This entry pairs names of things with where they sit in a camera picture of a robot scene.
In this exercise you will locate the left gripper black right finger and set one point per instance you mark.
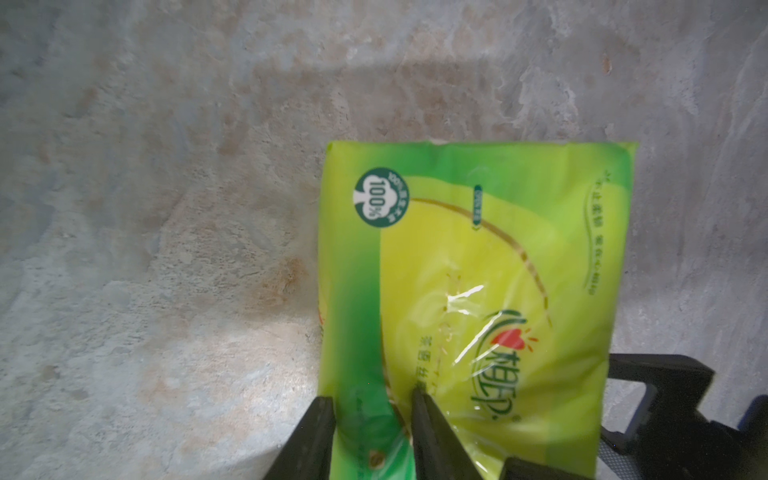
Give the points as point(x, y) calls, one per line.
point(438, 452)

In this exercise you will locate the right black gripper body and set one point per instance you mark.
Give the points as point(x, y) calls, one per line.
point(668, 437)

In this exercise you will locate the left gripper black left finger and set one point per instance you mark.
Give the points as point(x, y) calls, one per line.
point(307, 454)

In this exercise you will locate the green tissue pack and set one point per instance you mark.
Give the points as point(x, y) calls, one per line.
point(486, 275)

